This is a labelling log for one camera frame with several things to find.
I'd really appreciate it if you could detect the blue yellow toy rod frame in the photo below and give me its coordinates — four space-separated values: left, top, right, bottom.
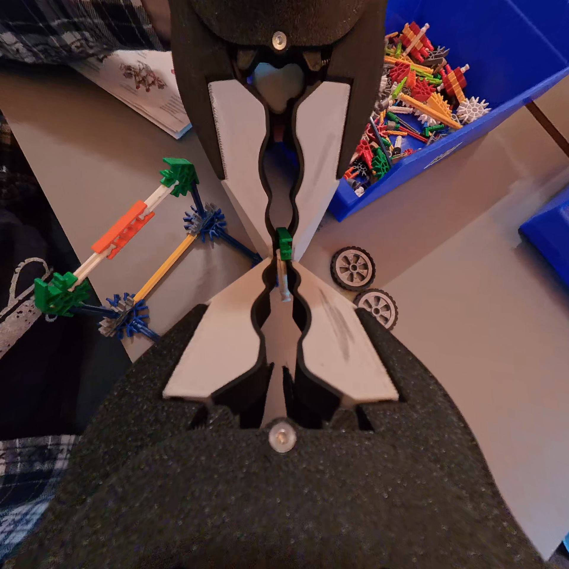
33 158 267 343

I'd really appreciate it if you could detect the black toy wheel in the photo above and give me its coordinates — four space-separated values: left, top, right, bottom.
331 246 378 291
354 288 399 331

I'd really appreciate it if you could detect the toy instruction sheet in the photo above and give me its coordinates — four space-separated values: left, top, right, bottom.
71 49 193 140

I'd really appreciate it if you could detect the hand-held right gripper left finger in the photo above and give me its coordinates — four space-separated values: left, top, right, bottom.
163 260 274 402

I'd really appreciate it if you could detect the white toy rod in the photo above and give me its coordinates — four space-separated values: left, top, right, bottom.
277 254 294 303

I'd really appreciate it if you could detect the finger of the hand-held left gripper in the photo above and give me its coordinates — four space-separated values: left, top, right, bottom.
287 80 354 260
207 79 274 258

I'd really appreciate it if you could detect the person's left forearm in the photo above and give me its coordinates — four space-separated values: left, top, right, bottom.
0 0 174 65

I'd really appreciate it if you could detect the blue bin with white label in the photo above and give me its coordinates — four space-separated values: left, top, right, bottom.
267 0 569 223

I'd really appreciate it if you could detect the orange toy connector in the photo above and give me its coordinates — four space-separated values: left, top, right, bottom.
92 201 156 260

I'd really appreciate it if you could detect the blue plastic bin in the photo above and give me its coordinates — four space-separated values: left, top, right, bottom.
519 183 569 290

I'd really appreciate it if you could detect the person's plaid shirt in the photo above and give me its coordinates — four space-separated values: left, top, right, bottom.
0 434 82 543

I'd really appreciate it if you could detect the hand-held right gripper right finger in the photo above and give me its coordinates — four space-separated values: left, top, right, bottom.
292 260 401 405

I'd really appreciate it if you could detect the pile of colourful toy pieces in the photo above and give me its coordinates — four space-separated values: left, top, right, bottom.
343 20 491 198

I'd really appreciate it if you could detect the person's dark printed shirt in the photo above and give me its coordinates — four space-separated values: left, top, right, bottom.
0 116 134 441

